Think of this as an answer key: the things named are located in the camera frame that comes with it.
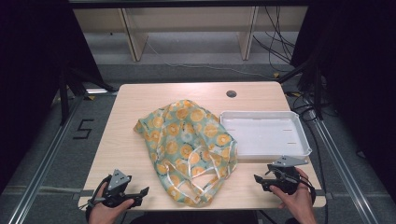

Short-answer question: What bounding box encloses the right gripper black wrist strap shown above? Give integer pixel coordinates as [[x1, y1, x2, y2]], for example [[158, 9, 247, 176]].
[[298, 175, 318, 204]]

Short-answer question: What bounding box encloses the white floor cable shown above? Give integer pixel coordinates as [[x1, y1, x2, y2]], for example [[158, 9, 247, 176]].
[[146, 41, 276, 79]]

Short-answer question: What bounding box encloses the orange print fabric bag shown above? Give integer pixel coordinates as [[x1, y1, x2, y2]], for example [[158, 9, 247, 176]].
[[134, 99, 238, 208]]

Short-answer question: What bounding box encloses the beige wooden shelf unit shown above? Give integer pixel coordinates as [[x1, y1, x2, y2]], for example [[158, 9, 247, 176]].
[[73, 6, 309, 63]]

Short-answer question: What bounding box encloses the person's left hand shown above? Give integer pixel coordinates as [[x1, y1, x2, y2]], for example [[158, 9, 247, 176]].
[[88, 181, 135, 224]]

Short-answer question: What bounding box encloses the person's right hand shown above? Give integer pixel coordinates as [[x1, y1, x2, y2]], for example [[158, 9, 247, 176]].
[[269, 167, 316, 218]]

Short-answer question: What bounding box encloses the white plastic tray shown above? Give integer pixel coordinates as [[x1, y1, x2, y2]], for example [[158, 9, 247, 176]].
[[219, 110, 313, 163]]

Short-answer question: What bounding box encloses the black metal stand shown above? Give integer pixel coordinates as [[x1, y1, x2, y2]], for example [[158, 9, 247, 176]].
[[58, 66, 119, 126], [276, 55, 325, 121]]

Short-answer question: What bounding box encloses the bundle of black cables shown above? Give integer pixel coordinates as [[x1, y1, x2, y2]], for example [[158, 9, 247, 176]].
[[251, 6, 297, 73]]

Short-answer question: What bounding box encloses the black curtain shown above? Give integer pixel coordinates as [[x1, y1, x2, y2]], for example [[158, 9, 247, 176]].
[[290, 0, 396, 200], [0, 0, 105, 194]]

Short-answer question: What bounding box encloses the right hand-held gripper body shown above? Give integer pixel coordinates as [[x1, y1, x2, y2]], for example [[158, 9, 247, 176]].
[[264, 155, 309, 196]]

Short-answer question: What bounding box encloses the left gripper black wrist strap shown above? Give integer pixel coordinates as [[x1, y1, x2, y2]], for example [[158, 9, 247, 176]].
[[78, 175, 114, 213]]

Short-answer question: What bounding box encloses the gripper black wrist strap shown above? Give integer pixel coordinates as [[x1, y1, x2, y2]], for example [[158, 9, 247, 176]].
[[298, 175, 318, 204], [78, 175, 114, 213]]

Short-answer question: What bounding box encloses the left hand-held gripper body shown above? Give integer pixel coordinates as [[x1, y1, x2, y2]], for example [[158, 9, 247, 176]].
[[102, 169, 138, 209]]

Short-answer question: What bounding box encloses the aluminium floor rail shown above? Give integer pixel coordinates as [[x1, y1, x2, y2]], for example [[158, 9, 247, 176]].
[[307, 110, 379, 224], [7, 96, 85, 224]]

